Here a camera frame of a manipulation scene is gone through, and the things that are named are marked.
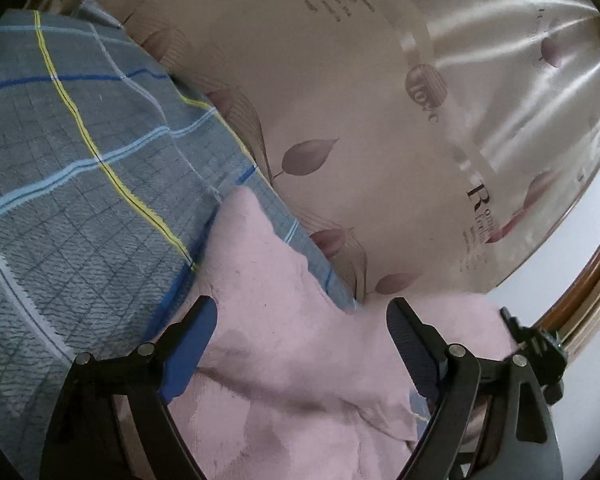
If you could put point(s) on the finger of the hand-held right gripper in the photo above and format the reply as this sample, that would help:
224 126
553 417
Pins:
510 321

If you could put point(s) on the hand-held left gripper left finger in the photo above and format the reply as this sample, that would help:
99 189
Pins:
190 345

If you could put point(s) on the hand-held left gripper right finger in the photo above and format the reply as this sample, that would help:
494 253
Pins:
410 345

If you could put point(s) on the pink small garment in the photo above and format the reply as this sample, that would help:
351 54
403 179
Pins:
290 340

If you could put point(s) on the grey plaid blanket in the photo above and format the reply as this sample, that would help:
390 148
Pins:
80 185

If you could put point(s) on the beige leaf-print quilt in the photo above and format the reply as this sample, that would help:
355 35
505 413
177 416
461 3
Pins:
370 125

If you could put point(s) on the wooden bed frame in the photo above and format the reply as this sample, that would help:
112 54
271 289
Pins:
587 295

